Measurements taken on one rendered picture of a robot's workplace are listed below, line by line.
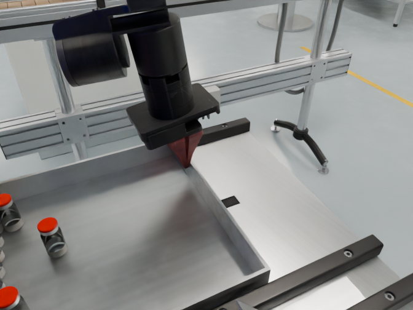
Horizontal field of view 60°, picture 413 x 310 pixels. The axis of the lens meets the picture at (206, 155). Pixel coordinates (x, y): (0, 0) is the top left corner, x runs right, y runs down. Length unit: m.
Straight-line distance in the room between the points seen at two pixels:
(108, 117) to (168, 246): 1.03
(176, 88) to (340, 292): 0.28
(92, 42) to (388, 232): 1.58
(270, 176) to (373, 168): 1.61
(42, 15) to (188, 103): 0.86
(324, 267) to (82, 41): 0.34
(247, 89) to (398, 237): 0.92
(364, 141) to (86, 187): 1.95
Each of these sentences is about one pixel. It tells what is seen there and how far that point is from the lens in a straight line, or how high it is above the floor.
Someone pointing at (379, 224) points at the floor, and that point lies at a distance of 1.80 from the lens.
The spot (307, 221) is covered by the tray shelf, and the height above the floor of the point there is 0.88.
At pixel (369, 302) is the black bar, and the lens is 0.40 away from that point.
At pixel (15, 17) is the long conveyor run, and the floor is 0.91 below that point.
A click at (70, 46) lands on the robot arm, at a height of 1.09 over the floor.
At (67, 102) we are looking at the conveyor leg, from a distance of 1.37.
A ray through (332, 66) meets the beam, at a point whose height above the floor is 0.50.
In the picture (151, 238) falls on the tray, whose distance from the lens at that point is 0.44.
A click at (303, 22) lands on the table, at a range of 4.19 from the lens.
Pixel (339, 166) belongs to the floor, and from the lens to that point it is 2.05.
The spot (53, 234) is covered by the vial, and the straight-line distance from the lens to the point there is 0.43.
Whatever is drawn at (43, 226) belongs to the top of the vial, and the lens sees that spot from 0.43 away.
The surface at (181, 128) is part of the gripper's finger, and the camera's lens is 0.42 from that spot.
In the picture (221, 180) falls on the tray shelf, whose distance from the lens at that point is 0.51.
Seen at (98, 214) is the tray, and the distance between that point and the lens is 0.48.
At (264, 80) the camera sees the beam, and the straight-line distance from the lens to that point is 1.65.
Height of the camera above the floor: 1.22
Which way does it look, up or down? 38 degrees down
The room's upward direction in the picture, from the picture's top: straight up
